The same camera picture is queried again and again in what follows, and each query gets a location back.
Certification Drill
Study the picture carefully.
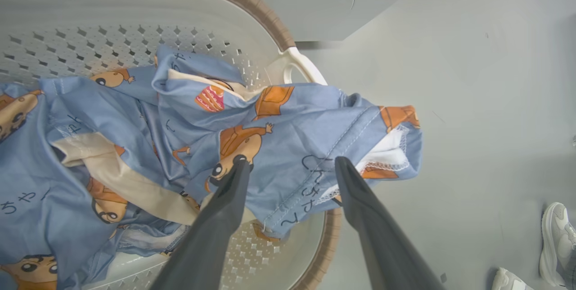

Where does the blue cartoon print shirt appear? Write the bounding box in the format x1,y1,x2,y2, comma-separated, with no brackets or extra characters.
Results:
45,45,423,242

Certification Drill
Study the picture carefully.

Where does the white front-load washing machine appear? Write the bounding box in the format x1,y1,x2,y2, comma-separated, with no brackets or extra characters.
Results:
198,0,444,51

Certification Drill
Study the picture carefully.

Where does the grey white sneaker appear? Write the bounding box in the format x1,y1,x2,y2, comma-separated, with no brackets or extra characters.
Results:
539,202,576,289

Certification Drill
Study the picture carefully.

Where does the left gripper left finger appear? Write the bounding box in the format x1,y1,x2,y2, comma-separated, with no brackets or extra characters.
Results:
150,155,253,290

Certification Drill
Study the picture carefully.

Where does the cream laundry basket brown rim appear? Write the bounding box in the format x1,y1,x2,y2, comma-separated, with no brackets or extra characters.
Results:
0,0,343,290

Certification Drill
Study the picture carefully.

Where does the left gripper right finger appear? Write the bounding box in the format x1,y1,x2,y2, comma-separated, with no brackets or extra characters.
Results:
335,156,445,290

